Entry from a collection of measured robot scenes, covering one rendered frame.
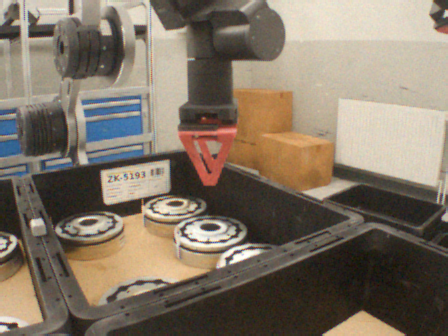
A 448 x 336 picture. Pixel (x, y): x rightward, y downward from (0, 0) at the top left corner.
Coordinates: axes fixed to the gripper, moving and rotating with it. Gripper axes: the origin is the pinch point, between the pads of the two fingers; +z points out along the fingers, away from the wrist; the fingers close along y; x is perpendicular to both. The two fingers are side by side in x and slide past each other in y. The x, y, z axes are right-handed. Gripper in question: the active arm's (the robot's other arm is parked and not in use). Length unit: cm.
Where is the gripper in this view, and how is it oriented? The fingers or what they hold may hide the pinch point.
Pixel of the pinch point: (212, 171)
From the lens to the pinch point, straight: 50.0
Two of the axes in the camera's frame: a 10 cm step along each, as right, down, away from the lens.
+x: -10.0, -0.1, 0.6
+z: 0.1, 9.6, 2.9
